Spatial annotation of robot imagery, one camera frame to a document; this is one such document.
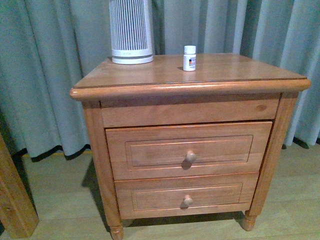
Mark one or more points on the white ribbed air purifier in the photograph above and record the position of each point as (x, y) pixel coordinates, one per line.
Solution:
(131, 34)

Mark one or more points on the grey pleated curtain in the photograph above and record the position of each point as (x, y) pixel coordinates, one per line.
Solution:
(47, 46)

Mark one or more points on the wooden drawer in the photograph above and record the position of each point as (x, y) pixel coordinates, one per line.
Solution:
(179, 196)
(187, 150)

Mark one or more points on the wooden nightstand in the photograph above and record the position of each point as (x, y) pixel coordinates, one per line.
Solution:
(224, 88)

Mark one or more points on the wooden bed frame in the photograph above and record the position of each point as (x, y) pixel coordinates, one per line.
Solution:
(17, 213)

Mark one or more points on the white medicine bottle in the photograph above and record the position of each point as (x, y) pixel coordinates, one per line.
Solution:
(189, 58)

